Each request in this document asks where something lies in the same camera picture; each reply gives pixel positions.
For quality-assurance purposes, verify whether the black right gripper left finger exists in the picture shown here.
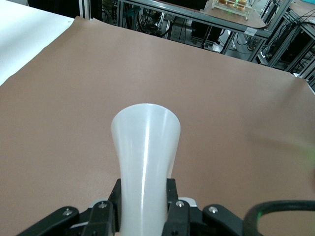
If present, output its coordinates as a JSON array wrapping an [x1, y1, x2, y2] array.
[[22, 178, 123, 236]]

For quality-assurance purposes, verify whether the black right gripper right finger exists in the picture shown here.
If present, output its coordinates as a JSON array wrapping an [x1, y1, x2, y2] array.
[[162, 178, 259, 236]]

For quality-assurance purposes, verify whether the translucent sauce bottle orange cap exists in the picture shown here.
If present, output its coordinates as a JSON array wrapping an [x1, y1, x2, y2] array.
[[110, 102, 182, 236]]

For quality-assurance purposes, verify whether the aluminium equipment rack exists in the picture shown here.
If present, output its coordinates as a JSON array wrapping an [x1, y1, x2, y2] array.
[[255, 0, 315, 83]]

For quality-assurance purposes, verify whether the clear bread display rack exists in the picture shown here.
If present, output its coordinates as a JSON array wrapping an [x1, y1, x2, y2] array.
[[211, 0, 252, 18]]

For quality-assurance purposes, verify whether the black camera cable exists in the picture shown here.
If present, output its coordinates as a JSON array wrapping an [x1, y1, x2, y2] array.
[[245, 200, 315, 236]]

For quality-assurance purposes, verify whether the aluminium frame workbench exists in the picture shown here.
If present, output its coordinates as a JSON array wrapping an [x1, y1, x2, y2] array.
[[118, 0, 295, 62]]

